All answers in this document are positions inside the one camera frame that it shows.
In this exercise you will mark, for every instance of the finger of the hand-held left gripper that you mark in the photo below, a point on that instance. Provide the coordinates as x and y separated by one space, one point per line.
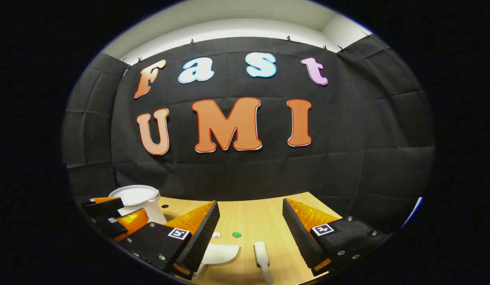
114 227
106 206

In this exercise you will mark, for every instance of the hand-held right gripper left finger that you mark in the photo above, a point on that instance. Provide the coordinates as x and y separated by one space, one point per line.
207 233

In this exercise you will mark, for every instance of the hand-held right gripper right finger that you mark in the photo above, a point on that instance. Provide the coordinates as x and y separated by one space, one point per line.
298 233

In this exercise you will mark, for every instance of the white paper trash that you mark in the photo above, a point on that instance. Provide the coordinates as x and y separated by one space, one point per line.
217 235

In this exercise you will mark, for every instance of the white plastic dustpan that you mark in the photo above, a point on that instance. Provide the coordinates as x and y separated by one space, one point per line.
221 253

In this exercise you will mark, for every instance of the wooden desktop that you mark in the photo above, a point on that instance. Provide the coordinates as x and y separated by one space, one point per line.
248 217

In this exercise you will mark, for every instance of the white ribbed garbage bin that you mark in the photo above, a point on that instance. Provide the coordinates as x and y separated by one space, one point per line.
136 196

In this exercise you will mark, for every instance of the small white broom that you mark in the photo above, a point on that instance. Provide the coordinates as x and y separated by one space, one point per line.
262 253

